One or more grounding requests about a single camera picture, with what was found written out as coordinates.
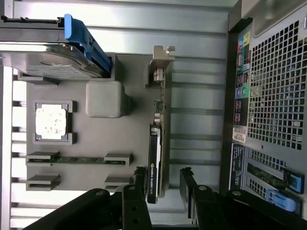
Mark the blue slot retainer clip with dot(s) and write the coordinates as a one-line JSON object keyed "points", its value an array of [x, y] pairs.
{"points": [[280, 201], [293, 180]]}

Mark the green RAM stick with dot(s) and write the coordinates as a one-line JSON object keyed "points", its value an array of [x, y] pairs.
{"points": [[81, 160]]}

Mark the black open PC case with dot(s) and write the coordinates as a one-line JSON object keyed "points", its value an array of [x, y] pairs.
{"points": [[275, 95]]}

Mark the grey plastic parts rack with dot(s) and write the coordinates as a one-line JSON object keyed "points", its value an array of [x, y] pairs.
{"points": [[100, 139]]}

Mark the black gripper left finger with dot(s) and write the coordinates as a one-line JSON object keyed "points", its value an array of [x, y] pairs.
{"points": [[134, 210]]}

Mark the silver CPU chip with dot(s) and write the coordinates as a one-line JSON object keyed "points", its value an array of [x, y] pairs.
{"points": [[51, 121]]}

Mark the hard disk in blue carrier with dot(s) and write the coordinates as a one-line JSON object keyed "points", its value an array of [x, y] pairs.
{"points": [[55, 64]]}

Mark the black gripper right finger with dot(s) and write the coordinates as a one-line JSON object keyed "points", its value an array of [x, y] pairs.
{"points": [[206, 210]]}

